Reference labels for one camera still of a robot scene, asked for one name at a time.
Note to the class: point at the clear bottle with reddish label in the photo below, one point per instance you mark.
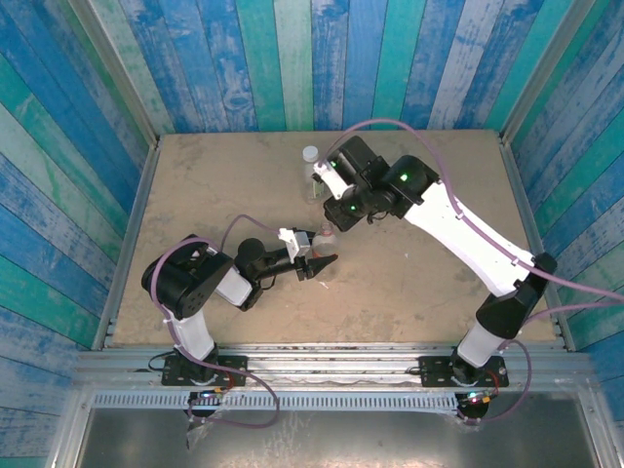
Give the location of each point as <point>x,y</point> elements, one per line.
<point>324,246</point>

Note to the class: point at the clear bottle with green label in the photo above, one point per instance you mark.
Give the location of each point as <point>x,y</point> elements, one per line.
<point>312,180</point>

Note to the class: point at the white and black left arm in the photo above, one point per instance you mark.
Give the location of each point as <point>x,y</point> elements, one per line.
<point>192,336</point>

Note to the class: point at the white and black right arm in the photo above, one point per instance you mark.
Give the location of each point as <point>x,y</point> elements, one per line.
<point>458,229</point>

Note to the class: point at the small circuit board with LEDs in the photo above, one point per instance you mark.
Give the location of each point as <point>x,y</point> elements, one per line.
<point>475,399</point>
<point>209,394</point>

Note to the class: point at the shiny steel sheet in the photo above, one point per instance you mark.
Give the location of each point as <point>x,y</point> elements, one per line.
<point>341,439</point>

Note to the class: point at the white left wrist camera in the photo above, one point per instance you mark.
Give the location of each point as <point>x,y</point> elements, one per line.
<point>296,242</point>

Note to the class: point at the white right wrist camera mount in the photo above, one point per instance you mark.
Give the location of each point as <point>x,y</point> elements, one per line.
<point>330,183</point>

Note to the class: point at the wide grooved aluminium rail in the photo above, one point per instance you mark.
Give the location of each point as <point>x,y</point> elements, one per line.
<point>331,365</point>

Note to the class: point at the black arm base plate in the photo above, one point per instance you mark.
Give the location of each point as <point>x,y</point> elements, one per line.
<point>434,371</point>
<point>234,370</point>

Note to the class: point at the aluminium side rail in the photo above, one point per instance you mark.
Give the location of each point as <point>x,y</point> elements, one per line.
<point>127,244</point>
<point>520,195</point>

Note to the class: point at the aluminium corner post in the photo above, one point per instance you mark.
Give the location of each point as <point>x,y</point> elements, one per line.
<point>118,73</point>
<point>546,73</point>

